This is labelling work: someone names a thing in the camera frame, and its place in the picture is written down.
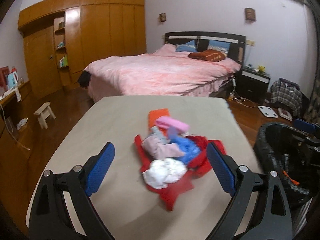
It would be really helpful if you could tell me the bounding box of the red plastic bag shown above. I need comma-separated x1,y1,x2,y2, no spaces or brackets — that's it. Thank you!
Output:
146,135,227,211

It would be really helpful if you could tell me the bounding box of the blue plastic bag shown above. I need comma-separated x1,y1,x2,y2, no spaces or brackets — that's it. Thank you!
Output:
167,127,201,165

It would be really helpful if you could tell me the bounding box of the grey cloth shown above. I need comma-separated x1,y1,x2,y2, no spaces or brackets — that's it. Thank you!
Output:
142,126,185,159

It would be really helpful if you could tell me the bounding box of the orange foam net sheet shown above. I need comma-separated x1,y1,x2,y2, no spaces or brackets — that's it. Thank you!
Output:
148,108,170,129

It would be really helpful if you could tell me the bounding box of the pink foam net sleeve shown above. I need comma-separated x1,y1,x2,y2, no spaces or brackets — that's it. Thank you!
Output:
155,116,190,133

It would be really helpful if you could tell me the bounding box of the black-lined trash bin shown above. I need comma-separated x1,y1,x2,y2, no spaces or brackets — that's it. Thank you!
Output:
253,122,319,239

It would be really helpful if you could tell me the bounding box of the book on floor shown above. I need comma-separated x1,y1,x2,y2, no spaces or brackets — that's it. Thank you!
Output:
278,108,292,121

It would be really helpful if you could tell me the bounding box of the white bathroom scale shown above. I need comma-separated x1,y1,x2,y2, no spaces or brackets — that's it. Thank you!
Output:
258,105,278,118

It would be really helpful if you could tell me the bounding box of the plaid cloth on chair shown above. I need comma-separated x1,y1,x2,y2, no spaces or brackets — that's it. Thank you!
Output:
270,80,303,116

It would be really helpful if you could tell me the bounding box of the black white nightstand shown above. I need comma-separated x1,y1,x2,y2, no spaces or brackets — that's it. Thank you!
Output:
236,67,271,105

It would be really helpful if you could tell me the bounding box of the yellow plush toy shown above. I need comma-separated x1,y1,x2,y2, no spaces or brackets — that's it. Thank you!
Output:
258,65,266,73

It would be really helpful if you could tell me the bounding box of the white crumpled paper on desk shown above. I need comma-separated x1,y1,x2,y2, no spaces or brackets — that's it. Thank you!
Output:
16,118,28,131

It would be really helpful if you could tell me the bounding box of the black bed headboard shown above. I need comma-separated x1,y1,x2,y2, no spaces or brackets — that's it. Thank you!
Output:
164,31,247,65

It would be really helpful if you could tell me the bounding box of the small white wooden stool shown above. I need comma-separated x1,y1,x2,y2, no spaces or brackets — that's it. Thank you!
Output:
34,102,56,129

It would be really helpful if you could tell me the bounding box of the white crumpled tissue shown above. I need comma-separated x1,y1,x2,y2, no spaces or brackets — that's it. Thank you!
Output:
142,158,188,190

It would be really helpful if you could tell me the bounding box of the right blue patterned pillow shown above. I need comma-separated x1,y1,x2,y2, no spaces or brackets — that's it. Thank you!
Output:
207,40,231,55

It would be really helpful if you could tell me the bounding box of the brown dotted cushion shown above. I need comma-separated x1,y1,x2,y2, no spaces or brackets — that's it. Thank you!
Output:
188,49,226,62

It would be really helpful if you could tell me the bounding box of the wooden side desk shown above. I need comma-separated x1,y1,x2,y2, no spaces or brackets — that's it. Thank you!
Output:
1,81,33,168

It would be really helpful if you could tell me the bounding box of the left blue pillow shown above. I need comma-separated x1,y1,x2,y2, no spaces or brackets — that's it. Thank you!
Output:
176,40,197,53

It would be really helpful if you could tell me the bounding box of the black cloth at bed corner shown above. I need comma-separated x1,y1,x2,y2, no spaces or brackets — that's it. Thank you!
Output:
77,70,91,88

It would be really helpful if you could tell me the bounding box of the bed with pink cover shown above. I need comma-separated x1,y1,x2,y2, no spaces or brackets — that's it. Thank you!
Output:
84,44,241,102

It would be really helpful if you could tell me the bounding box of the blue electric kettle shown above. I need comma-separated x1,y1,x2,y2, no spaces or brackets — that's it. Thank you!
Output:
7,71,18,89

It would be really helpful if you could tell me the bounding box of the wooden wardrobe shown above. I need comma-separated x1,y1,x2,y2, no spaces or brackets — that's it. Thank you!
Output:
18,0,146,98

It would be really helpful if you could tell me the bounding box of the white charger cable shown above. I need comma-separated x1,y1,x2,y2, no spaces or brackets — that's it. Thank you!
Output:
228,78,258,110

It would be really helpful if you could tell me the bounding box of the right wall lamp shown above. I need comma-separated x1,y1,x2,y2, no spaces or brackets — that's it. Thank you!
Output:
245,8,256,22

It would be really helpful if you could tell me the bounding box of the wall lamp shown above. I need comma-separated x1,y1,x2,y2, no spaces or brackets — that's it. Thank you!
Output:
245,8,256,22
159,13,167,23

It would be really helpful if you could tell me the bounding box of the left wall lamp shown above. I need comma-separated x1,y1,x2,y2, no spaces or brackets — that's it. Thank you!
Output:
159,13,167,23

